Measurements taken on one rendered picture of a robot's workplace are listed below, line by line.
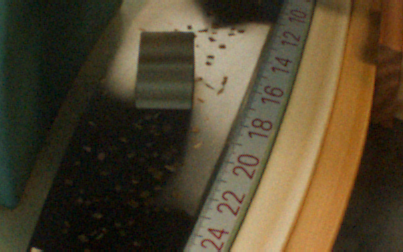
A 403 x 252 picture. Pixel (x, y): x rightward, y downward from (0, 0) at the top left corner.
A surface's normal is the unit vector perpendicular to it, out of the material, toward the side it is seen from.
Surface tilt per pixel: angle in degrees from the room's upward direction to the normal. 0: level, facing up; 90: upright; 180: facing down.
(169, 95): 90
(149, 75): 90
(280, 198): 0
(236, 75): 0
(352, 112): 0
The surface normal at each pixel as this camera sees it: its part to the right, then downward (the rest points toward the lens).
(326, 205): 0.05, -0.72
